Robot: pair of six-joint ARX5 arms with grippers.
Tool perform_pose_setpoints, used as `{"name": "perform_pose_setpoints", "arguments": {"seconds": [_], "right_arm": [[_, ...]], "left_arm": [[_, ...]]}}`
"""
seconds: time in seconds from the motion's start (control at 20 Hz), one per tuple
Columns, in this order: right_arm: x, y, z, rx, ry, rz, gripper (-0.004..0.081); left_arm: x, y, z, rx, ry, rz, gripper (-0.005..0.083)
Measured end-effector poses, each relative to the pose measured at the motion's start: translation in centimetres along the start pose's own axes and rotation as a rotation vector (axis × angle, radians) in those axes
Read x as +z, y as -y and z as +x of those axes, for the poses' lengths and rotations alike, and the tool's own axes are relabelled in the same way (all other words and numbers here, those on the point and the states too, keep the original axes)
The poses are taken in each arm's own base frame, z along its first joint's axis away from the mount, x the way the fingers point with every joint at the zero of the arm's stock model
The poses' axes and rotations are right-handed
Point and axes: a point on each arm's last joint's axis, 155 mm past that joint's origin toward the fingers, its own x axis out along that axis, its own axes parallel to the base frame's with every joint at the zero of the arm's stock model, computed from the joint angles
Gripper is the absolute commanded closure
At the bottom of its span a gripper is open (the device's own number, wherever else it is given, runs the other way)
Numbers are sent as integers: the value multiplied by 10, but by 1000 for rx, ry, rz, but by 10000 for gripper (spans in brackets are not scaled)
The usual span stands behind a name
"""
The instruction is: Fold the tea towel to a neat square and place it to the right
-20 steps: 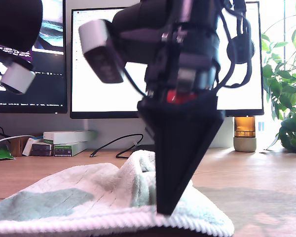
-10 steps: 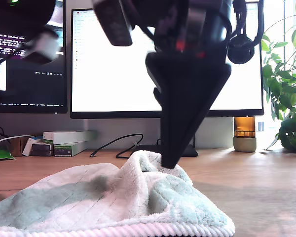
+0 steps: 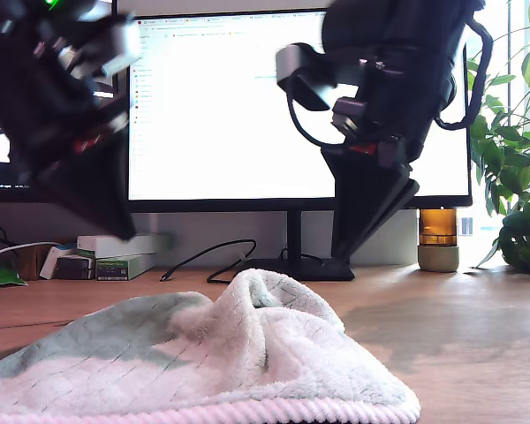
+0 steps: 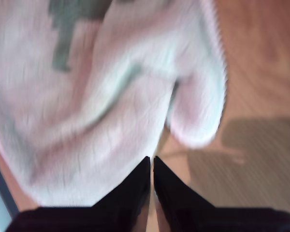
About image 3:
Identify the white pink fluffy tea towel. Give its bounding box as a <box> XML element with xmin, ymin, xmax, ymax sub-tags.
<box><xmin>0</xmin><ymin>268</ymin><xmax>421</xmax><ymax>424</ymax></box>

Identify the flat white box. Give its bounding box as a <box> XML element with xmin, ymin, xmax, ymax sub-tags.
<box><xmin>77</xmin><ymin>233</ymin><xmax>176</xmax><ymax>260</ymax></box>

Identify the green and white box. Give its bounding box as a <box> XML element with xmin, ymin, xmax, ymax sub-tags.
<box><xmin>95</xmin><ymin>254</ymin><xmax>160</xmax><ymax>283</ymax></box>

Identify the small dark purple box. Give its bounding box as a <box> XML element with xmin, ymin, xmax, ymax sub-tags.
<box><xmin>55</xmin><ymin>255</ymin><xmax>96</xmax><ymax>281</ymax></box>

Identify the small white tilted box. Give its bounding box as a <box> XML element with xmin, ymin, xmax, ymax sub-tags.
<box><xmin>39</xmin><ymin>246</ymin><xmax>80</xmax><ymax>281</ymax></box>

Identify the small wooden block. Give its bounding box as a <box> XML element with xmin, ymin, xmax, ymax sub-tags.
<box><xmin>16</xmin><ymin>245</ymin><xmax>57</xmax><ymax>282</ymax></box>

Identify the large monitor with white screen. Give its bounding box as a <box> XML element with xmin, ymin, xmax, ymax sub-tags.
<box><xmin>125</xmin><ymin>6</ymin><xmax>473</xmax><ymax>283</ymax></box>

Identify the green leafy houseplant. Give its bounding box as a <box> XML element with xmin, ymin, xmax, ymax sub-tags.
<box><xmin>466</xmin><ymin>0</ymin><xmax>530</xmax><ymax>277</ymax></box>

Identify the black camera cable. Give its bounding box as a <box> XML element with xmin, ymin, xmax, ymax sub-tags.
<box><xmin>285</xmin><ymin>92</ymin><xmax>354</xmax><ymax>148</ymax></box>

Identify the white cable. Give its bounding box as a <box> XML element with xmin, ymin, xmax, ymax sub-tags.
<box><xmin>0</xmin><ymin>241</ymin><xmax>63</xmax><ymax>264</ymax></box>

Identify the black USB cable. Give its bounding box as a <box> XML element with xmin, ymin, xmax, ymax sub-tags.
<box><xmin>160</xmin><ymin>238</ymin><xmax>258</xmax><ymax>284</ymax></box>

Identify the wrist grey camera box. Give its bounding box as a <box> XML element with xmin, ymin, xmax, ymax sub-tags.
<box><xmin>275</xmin><ymin>42</ymin><xmax>341</xmax><ymax>112</ymax></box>
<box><xmin>70</xmin><ymin>12</ymin><xmax>142</xmax><ymax>80</ymax></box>

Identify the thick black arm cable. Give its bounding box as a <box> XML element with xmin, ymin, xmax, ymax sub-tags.
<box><xmin>435</xmin><ymin>19</ymin><xmax>495</xmax><ymax>132</ymax></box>

